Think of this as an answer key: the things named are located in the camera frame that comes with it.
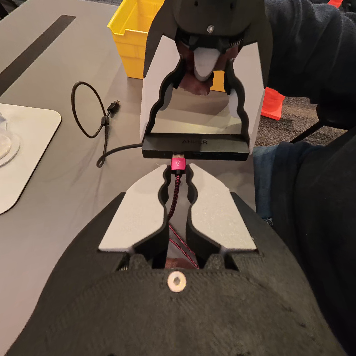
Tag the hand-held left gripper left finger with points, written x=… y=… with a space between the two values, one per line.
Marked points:
x=133 y=217

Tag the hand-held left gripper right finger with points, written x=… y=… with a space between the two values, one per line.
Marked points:
x=219 y=219

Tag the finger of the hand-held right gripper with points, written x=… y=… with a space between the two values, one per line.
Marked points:
x=158 y=64
x=251 y=78

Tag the yellow plastic bin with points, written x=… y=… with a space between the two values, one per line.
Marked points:
x=128 y=44

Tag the person's right hand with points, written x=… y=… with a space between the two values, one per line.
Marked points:
x=196 y=87

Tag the person's left hand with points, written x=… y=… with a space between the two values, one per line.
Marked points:
x=179 y=263

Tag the orange plastic bin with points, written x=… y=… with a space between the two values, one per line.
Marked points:
x=274 y=105

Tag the person's blue jeans leg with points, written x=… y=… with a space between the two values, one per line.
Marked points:
x=262 y=180

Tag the black tape strip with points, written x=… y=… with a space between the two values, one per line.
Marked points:
x=41 y=47

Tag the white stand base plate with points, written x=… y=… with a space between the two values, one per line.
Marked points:
x=33 y=144

